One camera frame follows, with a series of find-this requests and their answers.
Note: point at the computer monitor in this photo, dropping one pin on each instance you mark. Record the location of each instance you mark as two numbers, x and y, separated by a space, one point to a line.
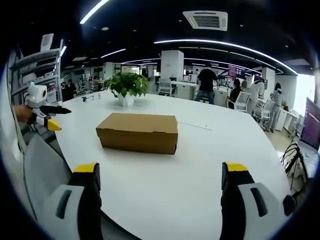
311 122

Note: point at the grey office chair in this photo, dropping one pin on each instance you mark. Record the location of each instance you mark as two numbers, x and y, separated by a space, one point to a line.
47 170

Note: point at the brown cardboard shoe box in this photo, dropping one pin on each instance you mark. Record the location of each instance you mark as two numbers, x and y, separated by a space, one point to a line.
140 133

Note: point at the purple wall screen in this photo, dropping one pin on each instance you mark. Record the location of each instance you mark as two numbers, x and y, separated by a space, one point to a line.
236 71

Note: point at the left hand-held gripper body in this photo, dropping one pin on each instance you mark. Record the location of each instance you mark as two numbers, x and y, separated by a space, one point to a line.
36 96

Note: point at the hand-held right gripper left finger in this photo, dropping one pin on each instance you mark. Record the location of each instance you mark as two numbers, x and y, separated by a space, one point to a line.
80 200

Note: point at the metal storage shelf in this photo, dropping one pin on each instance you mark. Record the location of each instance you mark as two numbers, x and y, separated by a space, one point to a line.
37 70

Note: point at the white office chair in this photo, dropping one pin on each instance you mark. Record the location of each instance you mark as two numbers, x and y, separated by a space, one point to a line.
241 101
166 86
265 110

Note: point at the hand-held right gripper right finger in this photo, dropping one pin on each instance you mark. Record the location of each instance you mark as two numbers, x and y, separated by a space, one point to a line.
240 200

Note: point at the person's left hand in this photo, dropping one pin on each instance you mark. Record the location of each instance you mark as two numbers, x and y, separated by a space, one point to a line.
23 113

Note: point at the white square pillar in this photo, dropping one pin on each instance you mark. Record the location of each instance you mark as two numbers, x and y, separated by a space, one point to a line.
172 65

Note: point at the small black device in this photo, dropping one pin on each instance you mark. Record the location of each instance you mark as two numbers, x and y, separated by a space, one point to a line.
87 98

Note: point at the ceiling air conditioner vent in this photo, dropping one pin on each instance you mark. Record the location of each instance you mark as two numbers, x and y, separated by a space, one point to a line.
205 20

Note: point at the white plant pot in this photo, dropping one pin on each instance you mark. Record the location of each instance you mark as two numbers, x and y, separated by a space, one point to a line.
125 100

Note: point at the green potted plant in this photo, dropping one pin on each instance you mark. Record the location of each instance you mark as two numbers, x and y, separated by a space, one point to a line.
127 83

